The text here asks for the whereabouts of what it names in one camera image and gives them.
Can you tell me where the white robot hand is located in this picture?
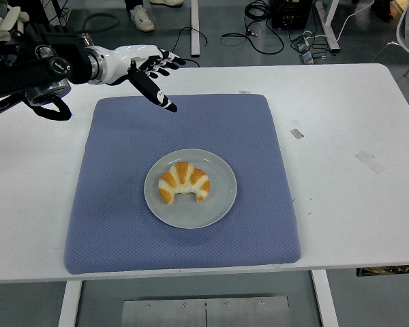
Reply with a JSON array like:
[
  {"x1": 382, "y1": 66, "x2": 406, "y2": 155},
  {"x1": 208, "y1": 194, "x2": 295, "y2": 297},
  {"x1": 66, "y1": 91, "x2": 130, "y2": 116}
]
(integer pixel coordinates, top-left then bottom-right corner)
[{"x1": 100, "y1": 44, "x2": 187, "y2": 113}]

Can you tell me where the blue quilted mat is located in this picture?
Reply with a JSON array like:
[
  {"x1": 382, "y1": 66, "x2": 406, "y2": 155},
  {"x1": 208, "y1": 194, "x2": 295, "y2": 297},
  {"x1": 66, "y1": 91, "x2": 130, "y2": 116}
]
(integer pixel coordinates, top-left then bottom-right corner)
[{"x1": 63, "y1": 93, "x2": 302, "y2": 275}]

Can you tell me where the white table leg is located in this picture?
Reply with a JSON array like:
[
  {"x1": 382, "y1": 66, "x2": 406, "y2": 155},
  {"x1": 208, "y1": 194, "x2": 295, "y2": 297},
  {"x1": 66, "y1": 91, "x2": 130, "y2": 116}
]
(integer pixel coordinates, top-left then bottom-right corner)
[
  {"x1": 57, "y1": 279, "x2": 83, "y2": 327},
  {"x1": 310, "y1": 270, "x2": 340, "y2": 327}
]

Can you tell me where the thin black cable with plug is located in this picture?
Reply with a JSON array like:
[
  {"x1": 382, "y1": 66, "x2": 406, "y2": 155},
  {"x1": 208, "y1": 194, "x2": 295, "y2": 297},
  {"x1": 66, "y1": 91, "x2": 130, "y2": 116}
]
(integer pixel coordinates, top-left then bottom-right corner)
[{"x1": 172, "y1": 26, "x2": 209, "y2": 67}]

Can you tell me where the large clear tape piece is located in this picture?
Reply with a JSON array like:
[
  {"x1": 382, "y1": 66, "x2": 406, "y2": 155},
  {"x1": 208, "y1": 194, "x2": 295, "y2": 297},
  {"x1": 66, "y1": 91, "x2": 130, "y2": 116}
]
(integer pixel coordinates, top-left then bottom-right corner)
[{"x1": 354, "y1": 150, "x2": 386, "y2": 175}]

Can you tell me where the croissant bread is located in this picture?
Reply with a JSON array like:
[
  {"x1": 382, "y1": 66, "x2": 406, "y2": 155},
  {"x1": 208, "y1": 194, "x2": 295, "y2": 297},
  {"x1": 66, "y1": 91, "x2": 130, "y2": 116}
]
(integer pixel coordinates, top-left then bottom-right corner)
[{"x1": 158, "y1": 161, "x2": 211, "y2": 205}]

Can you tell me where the white floor beam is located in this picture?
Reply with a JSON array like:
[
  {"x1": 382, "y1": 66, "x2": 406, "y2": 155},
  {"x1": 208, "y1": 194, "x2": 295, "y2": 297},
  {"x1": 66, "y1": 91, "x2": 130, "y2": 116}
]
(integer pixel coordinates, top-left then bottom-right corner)
[{"x1": 190, "y1": 0, "x2": 202, "y2": 57}]

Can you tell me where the white desk leg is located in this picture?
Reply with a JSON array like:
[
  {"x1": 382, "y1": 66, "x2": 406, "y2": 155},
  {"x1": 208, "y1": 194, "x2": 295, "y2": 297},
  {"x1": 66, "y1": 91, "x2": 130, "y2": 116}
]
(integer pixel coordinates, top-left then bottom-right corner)
[{"x1": 315, "y1": 0, "x2": 341, "y2": 52}]

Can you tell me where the grey power adapter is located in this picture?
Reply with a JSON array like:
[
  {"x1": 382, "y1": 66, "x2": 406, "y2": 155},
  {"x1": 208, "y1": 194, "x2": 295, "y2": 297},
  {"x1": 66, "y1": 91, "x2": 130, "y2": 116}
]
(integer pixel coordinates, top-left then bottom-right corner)
[{"x1": 291, "y1": 37, "x2": 317, "y2": 65}]

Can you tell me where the black looped floor cable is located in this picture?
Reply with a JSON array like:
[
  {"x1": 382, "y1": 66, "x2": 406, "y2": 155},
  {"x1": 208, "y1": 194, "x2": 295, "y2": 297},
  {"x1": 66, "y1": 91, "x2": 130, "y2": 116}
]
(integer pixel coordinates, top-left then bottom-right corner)
[{"x1": 222, "y1": 0, "x2": 286, "y2": 55}]

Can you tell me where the white chair frame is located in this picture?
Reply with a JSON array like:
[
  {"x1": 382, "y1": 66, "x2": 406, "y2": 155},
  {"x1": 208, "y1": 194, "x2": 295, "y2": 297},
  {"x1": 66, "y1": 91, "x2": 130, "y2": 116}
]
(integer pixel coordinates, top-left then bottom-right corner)
[{"x1": 371, "y1": 0, "x2": 409, "y2": 79}]

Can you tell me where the grey metal plate with screws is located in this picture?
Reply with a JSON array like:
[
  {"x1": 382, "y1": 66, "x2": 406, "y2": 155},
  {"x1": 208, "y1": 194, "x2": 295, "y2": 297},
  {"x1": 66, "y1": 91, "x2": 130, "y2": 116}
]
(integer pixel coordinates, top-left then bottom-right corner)
[{"x1": 120, "y1": 296, "x2": 290, "y2": 327}]

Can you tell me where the pale grey round plate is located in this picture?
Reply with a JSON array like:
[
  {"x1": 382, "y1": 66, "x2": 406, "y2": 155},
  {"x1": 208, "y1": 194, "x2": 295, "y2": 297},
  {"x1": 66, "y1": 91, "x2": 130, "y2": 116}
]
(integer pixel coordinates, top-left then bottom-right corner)
[{"x1": 143, "y1": 148, "x2": 238, "y2": 230}]

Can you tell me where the black equipment box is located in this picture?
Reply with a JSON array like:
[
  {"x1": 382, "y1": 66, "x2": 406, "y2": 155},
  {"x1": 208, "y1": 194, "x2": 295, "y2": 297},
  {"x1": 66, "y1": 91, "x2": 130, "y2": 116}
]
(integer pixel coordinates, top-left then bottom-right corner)
[{"x1": 271, "y1": 0, "x2": 314, "y2": 30}]

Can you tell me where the dark box under table edge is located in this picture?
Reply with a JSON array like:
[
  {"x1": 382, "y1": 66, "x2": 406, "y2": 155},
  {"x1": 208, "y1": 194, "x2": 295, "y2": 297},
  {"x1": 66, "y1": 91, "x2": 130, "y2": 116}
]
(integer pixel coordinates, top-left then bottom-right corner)
[{"x1": 356, "y1": 264, "x2": 409, "y2": 277}]

